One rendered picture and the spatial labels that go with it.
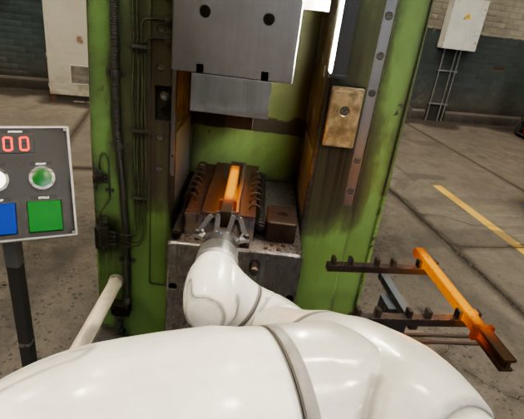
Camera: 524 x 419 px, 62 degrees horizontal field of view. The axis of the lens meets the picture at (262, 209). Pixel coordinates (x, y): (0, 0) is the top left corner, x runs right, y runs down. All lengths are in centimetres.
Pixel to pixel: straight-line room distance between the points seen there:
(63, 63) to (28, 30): 90
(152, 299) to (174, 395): 138
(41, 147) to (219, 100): 46
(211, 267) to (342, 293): 83
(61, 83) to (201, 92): 555
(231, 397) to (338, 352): 7
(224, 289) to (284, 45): 61
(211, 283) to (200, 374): 54
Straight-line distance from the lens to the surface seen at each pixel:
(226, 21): 112
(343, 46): 124
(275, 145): 167
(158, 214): 144
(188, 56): 114
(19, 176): 121
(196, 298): 78
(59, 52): 658
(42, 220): 119
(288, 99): 163
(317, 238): 144
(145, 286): 160
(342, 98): 127
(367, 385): 28
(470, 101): 876
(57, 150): 122
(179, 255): 126
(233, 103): 114
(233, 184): 130
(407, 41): 132
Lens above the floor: 154
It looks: 25 degrees down
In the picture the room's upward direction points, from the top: 7 degrees clockwise
